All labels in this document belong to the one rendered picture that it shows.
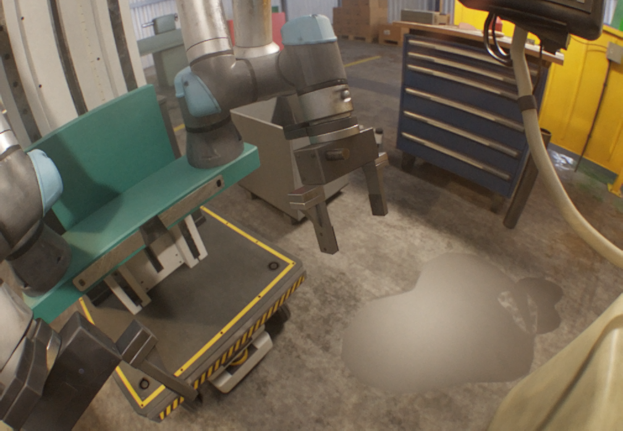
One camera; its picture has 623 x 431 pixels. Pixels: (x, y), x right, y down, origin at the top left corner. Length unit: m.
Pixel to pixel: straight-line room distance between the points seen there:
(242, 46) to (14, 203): 0.52
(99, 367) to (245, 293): 0.68
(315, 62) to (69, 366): 0.43
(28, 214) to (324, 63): 0.41
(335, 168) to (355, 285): 0.94
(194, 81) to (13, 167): 0.28
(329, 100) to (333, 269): 1.03
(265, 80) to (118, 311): 0.87
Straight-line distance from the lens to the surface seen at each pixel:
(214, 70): 0.46
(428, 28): 1.59
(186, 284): 1.00
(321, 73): 0.40
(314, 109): 0.40
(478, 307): 1.35
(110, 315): 1.09
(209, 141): 0.68
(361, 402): 1.08
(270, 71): 0.48
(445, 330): 1.24
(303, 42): 0.40
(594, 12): 0.64
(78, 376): 0.29
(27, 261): 0.62
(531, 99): 0.69
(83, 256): 0.64
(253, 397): 1.12
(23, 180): 0.39
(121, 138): 0.72
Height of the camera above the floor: 1.06
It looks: 38 degrees down
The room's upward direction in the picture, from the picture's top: 4 degrees counter-clockwise
